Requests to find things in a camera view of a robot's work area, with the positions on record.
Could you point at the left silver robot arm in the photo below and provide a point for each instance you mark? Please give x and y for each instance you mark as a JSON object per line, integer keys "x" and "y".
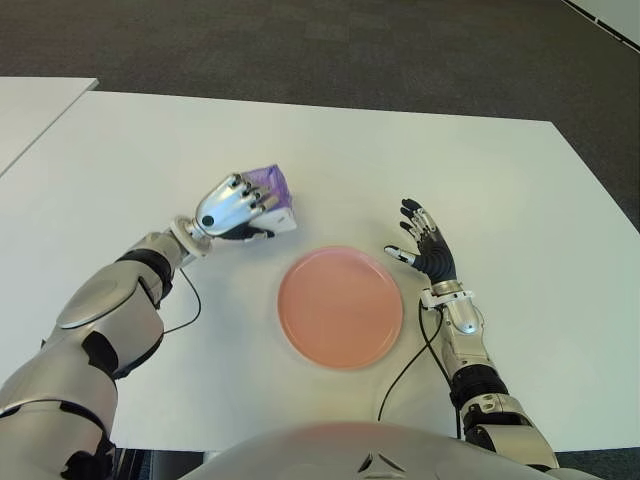
{"x": 110, "y": 310}

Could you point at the pink round plate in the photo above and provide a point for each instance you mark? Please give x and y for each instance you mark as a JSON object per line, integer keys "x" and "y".
{"x": 340, "y": 307}

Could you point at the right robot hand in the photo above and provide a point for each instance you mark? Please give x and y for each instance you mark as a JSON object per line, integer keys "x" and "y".
{"x": 440, "y": 260}

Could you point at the silver robot torso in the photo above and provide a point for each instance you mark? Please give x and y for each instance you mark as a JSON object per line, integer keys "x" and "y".
{"x": 300, "y": 450}

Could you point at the white neighbouring table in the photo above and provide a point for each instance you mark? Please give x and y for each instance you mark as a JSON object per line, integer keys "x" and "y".
{"x": 30, "y": 115}

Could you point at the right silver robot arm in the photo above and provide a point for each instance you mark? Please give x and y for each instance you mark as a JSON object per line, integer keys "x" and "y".
{"x": 470, "y": 345}

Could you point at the purple white tissue pack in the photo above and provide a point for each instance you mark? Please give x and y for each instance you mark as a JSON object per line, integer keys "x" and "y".
{"x": 277, "y": 187}

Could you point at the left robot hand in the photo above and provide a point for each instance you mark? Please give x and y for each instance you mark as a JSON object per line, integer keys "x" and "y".
{"x": 225, "y": 210}

